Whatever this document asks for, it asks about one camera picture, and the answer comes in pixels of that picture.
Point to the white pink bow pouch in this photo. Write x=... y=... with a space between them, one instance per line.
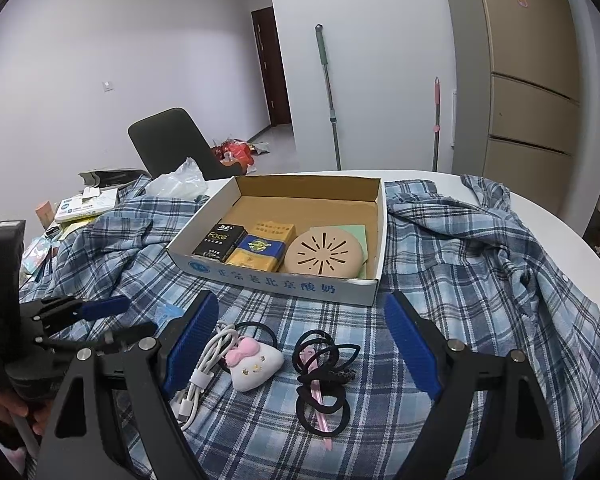
x=255 y=367

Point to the pastel printed packet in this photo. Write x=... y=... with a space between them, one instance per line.
x=37 y=252

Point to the gold refrigerator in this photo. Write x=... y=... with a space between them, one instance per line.
x=525 y=35

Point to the blue yellow tissue packet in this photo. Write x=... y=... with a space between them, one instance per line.
x=255 y=252

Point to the black tissue packet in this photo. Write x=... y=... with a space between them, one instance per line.
x=219 y=242

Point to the white plastic bag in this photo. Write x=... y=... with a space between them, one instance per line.
x=177 y=182

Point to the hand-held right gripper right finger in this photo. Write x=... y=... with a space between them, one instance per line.
x=412 y=345

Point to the white light switch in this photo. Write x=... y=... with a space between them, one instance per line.
x=108 y=86

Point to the printed cardboard box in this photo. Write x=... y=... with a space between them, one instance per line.
x=305 y=190

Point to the orange tissue packet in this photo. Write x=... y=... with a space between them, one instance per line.
x=272 y=229

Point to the round beige vented disc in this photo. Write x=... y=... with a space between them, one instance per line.
x=325 y=255

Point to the white panel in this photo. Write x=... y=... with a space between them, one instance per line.
x=453 y=117

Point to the light green snap pouch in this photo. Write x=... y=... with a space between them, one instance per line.
x=357 y=232

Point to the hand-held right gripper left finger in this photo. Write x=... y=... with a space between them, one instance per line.
x=190 y=345

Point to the blue plaid shirt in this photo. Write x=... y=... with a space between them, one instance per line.
x=480 y=285

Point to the dark grey chair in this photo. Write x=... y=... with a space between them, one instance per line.
x=170 y=140

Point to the pink box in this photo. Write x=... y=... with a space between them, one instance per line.
x=44 y=213

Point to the light blue packet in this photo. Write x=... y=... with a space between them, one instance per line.
x=172 y=312

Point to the red plastic bag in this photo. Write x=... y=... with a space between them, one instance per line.
x=235 y=151

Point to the white box with blue label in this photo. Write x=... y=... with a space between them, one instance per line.
x=85 y=205

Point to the dark wooden door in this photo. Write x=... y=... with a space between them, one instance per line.
x=272 y=60

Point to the person's left hand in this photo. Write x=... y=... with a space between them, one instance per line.
x=35 y=417

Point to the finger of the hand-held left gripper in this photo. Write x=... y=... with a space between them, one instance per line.
x=105 y=306
x=125 y=332

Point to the grey trash bag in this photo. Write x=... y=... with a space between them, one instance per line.
x=260 y=148

